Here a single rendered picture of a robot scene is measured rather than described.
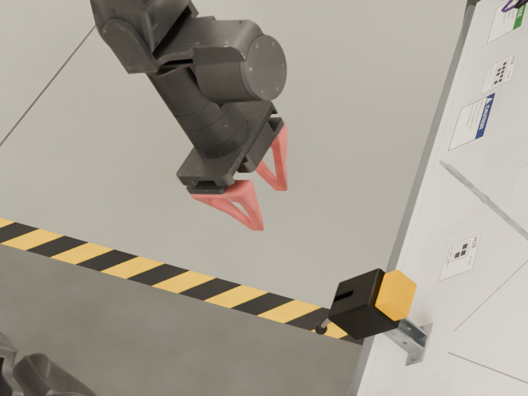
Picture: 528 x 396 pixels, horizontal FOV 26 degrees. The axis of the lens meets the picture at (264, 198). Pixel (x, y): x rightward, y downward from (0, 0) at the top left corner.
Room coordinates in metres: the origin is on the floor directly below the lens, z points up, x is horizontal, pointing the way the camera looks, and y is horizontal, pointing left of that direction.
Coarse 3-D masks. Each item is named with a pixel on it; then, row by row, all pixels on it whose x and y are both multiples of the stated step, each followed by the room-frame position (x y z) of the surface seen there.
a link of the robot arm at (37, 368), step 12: (24, 360) 0.36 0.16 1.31; (36, 360) 0.36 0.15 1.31; (48, 360) 0.35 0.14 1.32; (24, 372) 0.35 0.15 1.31; (36, 372) 0.34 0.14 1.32; (48, 372) 0.34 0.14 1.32; (60, 372) 0.35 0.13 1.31; (24, 384) 0.34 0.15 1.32; (36, 384) 0.33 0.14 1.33; (48, 384) 0.33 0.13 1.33; (60, 384) 0.34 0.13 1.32; (72, 384) 0.34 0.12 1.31; (84, 384) 0.35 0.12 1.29
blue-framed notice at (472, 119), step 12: (492, 96) 0.92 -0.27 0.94; (468, 108) 0.92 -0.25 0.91; (480, 108) 0.91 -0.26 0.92; (456, 120) 0.91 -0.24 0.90; (468, 120) 0.90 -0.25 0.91; (480, 120) 0.89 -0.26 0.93; (456, 132) 0.89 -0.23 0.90; (468, 132) 0.88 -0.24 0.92; (480, 132) 0.86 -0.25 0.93; (456, 144) 0.87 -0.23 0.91
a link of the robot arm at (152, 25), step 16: (96, 0) 0.71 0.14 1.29; (112, 0) 0.70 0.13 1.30; (128, 0) 0.70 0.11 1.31; (144, 0) 0.69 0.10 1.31; (160, 0) 0.72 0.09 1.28; (176, 0) 0.73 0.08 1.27; (96, 16) 0.71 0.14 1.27; (112, 16) 0.70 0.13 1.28; (128, 16) 0.70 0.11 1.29; (144, 16) 0.69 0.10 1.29; (160, 16) 0.71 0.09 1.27; (176, 16) 0.73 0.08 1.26; (144, 32) 0.69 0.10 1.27; (160, 32) 0.70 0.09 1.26
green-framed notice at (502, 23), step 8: (496, 8) 1.10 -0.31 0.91; (520, 8) 1.06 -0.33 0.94; (496, 16) 1.08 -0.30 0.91; (504, 16) 1.07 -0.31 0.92; (512, 16) 1.05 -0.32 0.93; (520, 16) 1.04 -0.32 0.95; (496, 24) 1.06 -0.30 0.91; (504, 24) 1.05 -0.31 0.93; (512, 24) 1.04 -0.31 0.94; (520, 24) 1.03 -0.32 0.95; (496, 32) 1.04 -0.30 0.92; (504, 32) 1.03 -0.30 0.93; (488, 40) 1.04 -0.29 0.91
